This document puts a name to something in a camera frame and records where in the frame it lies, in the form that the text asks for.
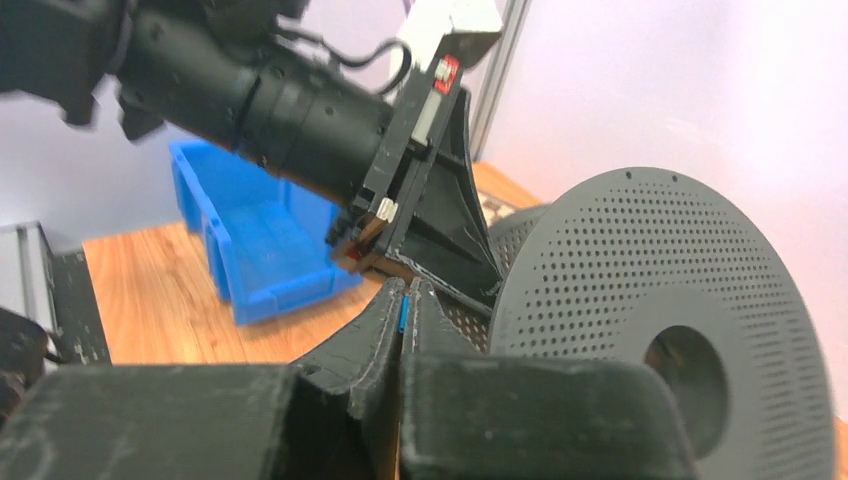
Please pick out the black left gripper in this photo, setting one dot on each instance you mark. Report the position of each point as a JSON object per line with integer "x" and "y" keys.
{"x": 443, "y": 238}

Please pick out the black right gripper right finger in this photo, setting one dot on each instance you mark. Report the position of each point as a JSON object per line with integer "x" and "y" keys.
{"x": 466, "y": 415}

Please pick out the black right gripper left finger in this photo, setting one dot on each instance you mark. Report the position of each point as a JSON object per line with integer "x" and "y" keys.
{"x": 331, "y": 414}

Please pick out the black perforated cable spool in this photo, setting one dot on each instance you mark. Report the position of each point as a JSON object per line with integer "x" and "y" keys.
{"x": 649, "y": 266}

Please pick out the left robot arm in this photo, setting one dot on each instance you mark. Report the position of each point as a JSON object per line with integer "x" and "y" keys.
{"x": 225, "y": 71}

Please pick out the wooden chessboard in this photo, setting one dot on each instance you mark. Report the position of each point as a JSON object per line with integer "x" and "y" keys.
{"x": 494, "y": 208}

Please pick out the blue plastic bin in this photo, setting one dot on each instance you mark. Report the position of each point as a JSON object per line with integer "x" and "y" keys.
{"x": 264, "y": 237}

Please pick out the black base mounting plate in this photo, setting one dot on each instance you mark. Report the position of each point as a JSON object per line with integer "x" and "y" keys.
{"x": 28, "y": 350}

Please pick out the aluminium frame rail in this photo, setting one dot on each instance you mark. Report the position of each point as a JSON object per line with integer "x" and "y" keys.
{"x": 27, "y": 285}

